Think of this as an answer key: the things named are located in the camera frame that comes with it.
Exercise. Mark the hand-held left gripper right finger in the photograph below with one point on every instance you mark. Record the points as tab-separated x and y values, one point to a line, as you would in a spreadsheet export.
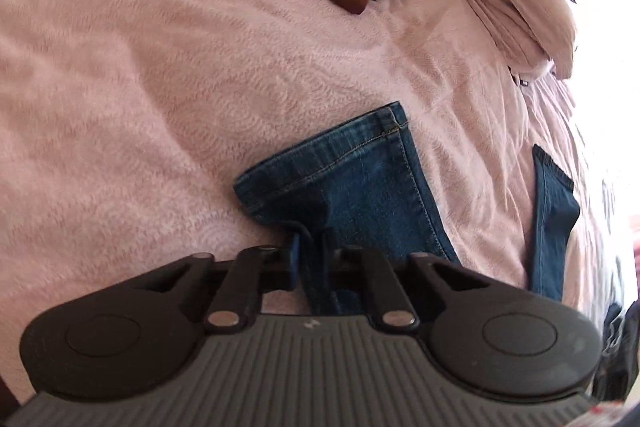
382	292

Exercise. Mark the dark cloth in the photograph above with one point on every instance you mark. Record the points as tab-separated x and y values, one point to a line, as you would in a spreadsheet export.
617	347

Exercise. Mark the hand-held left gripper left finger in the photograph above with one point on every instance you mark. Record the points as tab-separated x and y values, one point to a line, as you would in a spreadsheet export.
295	261

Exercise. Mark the blue denim pants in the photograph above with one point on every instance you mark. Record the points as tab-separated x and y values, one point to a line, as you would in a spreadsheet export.
370	187

